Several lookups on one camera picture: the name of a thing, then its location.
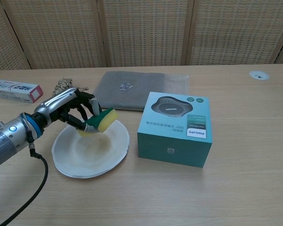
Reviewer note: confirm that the white stained plate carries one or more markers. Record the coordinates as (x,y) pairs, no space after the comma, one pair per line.
(89,157)

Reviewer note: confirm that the woven bamboo folding screen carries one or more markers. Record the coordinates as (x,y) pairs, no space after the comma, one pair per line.
(141,33)

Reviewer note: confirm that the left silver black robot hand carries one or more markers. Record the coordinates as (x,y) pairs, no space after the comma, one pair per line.
(56,104)

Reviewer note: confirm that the green yellow sponge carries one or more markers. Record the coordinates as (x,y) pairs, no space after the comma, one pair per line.
(103,120)

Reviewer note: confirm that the teal Philips speaker box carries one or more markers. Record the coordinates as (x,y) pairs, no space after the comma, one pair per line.
(174,131)

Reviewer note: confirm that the grey cloth in plastic bag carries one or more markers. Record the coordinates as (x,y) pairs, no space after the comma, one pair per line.
(136,96)

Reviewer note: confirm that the white red toothpaste box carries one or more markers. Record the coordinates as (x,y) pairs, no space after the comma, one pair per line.
(11,90)

